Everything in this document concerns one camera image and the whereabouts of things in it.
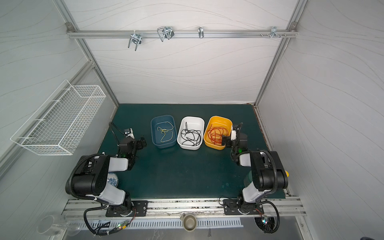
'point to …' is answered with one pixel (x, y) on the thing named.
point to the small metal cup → (189, 222)
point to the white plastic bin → (196, 123)
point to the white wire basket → (55, 125)
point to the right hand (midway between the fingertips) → (233, 131)
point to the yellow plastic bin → (216, 121)
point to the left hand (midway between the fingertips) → (138, 135)
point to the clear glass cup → (47, 225)
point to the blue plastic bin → (160, 121)
